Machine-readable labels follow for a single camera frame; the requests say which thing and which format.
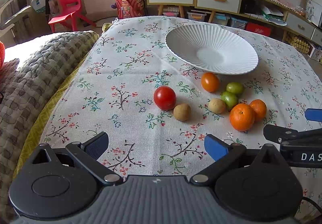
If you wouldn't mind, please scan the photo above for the small orange mandarin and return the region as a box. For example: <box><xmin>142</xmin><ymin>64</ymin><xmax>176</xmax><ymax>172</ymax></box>
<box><xmin>249</xmin><ymin>99</ymin><xmax>267</xmax><ymax>122</ymax></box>

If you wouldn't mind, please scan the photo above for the large orange mandarin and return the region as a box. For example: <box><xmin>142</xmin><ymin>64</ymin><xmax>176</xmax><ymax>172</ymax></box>
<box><xmin>229</xmin><ymin>103</ymin><xmax>255</xmax><ymax>131</ymax></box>

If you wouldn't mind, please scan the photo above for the green fruit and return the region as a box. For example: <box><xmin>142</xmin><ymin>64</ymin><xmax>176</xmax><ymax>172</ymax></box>
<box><xmin>226</xmin><ymin>82</ymin><xmax>245</xmax><ymax>95</ymax></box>
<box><xmin>221</xmin><ymin>92</ymin><xmax>238</xmax><ymax>111</ymax></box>

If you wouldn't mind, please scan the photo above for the pale longan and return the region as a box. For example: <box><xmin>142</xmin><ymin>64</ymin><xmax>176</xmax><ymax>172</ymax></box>
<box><xmin>208</xmin><ymin>98</ymin><xmax>226</xmax><ymax>114</ymax></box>

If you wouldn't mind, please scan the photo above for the orange tomato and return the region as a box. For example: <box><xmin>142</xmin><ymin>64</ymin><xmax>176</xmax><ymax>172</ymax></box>
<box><xmin>201</xmin><ymin>72</ymin><xmax>220</xmax><ymax>93</ymax></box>

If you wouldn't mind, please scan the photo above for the brown longan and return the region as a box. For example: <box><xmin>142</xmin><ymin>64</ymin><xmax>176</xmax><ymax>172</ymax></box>
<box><xmin>173</xmin><ymin>103</ymin><xmax>191</xmax><ymax>122</ymax></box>

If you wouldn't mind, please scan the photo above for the red tomato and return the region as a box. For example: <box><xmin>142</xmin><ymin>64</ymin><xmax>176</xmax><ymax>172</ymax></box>
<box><xmin>153</xmin><ymin>86</ymin><xmax>176</xmax><ymax>111</ymax></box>

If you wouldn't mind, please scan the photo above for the red flat box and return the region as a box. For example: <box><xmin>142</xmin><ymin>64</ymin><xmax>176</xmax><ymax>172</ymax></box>
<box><xmin>245</xmin><ymin>22</ymin><xmax>272</xmax><ymax>36</ymax></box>

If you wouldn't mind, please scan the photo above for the grey woven blanket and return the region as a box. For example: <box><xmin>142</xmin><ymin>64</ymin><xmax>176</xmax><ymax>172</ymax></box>
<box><xmin>1</xmin><ymin>31</ymin><xmax>99</xmax><ymax>223</ymax></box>

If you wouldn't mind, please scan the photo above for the white ribbed plate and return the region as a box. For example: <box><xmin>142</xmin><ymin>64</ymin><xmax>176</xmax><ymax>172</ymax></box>
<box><xmin>165</xmin><ymin>23</ymin><xmax>259</xmax><ymax>75</ymax></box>

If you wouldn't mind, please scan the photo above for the floral white tablecloth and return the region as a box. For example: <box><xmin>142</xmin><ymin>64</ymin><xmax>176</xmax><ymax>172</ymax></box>
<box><xmin>40</xmin><ymin>15</ymin><xmax>322</xmax><ymax>219</ymax></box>

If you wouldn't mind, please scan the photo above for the clear storage box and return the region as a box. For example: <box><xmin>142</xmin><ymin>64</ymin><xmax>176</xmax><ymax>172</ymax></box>
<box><xmin>187</xmin><ymin>12</ymin><xmax>207</xmax><ymax>22</ymax></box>

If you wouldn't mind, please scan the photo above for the orange plush toy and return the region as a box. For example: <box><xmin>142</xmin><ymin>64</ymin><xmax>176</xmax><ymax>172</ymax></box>
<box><xmin>0</xmin><ymin>41</ymin><xmax>5</xmax><ymax>68</ymax></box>

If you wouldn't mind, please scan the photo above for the wooden cabinet with drawers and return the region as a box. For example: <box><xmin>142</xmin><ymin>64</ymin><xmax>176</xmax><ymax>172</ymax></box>
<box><xmin>147</xmin><ymin>0</ymin><xmax>321</xmax><ymax>45</ymax></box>

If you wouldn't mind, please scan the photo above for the red plastic chair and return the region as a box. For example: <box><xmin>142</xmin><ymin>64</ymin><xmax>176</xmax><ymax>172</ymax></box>
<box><xmin>48</xmin><ymin>0</ymin><xmax>97</xmax><ymax>33</ymax></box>

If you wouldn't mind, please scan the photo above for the red cylindrical toy bin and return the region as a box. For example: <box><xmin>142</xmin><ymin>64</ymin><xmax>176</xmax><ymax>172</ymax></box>
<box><xmin>116</xmin><ymin>0</ymin><xmax>147</xmax><ymax>19</ymax></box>

